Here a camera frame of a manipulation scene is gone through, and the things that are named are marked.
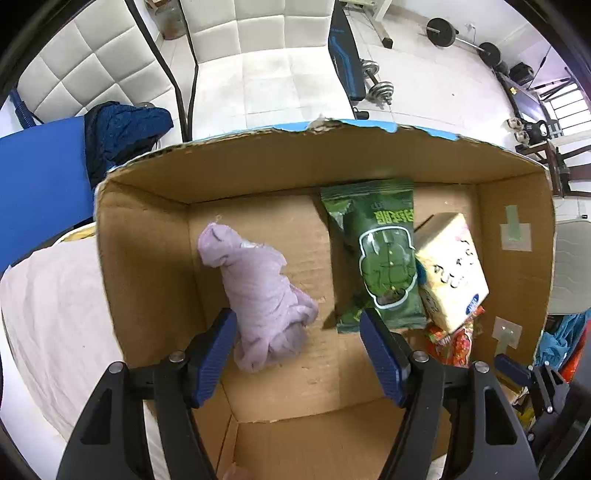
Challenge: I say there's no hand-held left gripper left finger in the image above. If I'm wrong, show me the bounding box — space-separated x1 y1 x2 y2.
55 308 238 480

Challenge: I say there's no dark blue knit garment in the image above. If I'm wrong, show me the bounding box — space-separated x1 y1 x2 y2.
84 102 174 188

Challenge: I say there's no green snack packet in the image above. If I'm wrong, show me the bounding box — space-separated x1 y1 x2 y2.
320 179 428 334

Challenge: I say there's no lilac cloth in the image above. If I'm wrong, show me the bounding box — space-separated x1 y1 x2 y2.
198 222 320 374

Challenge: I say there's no light blue cloth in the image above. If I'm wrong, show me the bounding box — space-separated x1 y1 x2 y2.
538 309 591 370

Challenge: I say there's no brown cardboard box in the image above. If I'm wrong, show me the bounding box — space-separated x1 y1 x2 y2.
95 119 557 480

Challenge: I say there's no white quilted chair back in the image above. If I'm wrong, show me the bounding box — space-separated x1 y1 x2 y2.
16 0 185 144

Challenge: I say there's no cream snack packet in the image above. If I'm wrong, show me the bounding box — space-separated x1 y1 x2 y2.
414 212 490 334

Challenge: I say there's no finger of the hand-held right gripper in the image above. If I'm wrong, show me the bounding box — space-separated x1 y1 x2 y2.
495 354 536 387

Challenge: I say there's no red orange snack packet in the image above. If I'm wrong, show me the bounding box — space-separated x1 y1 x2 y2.
425 307 485 368

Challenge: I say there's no blue black weight bench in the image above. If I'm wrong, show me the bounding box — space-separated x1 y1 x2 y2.
328 2 370 121

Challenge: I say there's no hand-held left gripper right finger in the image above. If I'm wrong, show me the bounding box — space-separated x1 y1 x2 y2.
359 308 541 480

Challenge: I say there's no black barbell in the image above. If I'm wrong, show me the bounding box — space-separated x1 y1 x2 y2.
425 17 502 68

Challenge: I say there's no blue fabric cover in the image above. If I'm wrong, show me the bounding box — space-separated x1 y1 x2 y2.
0 115 100 269

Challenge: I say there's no blue coiled cord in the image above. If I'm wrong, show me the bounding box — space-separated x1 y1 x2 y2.
9 88 44 129

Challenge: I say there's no wooden stool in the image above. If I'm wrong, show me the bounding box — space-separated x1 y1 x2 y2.
515 137 591 199

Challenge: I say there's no pale pink blanket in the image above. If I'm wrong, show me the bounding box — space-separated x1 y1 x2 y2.
0 226 163 480

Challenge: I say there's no white quilted chair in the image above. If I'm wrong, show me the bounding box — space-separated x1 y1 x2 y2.
16 0 185 144
178 0 357 142

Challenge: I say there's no white metal frame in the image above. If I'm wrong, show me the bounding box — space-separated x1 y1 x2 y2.
341 0 394 49

